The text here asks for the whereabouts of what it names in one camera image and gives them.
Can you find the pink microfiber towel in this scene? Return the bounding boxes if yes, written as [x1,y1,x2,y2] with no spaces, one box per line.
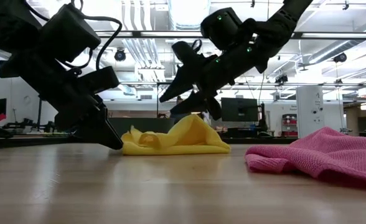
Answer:
[244,126,366,189]

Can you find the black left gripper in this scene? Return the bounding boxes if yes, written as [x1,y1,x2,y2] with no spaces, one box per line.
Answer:
[0,51,124,150]

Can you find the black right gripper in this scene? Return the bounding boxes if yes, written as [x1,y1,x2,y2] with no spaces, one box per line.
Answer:
[159,41,261,121]

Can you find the person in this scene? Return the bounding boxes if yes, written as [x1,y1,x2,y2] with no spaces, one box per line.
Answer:
[170,95,192,123]

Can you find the white cabinet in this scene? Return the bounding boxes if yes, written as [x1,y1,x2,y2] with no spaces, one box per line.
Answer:
[296,85,325,138]

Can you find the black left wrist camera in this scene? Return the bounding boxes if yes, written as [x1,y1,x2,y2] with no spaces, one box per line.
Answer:
[77,65,121,94]

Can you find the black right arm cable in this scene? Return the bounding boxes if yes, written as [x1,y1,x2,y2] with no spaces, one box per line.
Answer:
[191,39,203,53]

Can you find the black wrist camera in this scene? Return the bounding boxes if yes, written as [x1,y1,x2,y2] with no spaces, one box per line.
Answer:
[171,40,218,68]
[77,65,121,94]

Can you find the red shelf rack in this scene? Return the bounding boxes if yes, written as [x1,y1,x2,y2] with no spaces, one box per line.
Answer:
[281,113,298,137]

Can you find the black overhead beam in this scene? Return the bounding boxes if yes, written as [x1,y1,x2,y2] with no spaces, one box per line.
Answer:
[94,30,366,40]

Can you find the black computer monitor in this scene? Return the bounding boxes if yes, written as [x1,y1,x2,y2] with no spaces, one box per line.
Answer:
[220,97,259,123]

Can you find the round black ceiling device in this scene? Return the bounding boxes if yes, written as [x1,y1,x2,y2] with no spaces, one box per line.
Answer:
[332,52,348,63]
[274,73,289,85]
[114,48,127,62]

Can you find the yellow microfiber towel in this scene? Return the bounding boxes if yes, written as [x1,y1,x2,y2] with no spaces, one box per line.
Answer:
[120,113,232,156]

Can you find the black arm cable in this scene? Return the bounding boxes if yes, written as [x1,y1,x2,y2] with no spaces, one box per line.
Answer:
[24,0,123,71]
[191,39,203,53]

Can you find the black aluminium table frame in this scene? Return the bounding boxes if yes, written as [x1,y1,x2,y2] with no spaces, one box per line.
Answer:
[0,134,298,147]

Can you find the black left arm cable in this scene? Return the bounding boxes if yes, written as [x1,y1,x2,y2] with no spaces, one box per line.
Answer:
[24,0,123,71]

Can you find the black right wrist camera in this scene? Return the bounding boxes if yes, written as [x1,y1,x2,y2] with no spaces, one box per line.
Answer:
[171,40,218,68]

